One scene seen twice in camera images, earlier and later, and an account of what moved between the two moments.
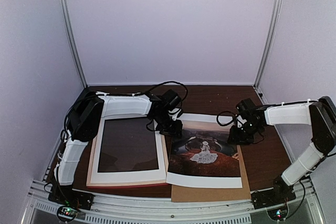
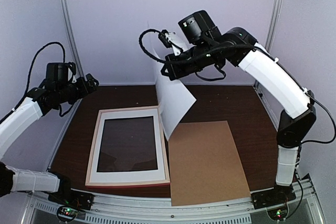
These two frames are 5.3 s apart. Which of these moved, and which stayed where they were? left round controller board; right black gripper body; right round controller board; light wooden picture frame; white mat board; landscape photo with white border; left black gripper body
Moved: left black gripper body; landscape photo with white border; right black gripper body
Stayed: left round controller board; white mat board; light wooden picture frame; right round controller board
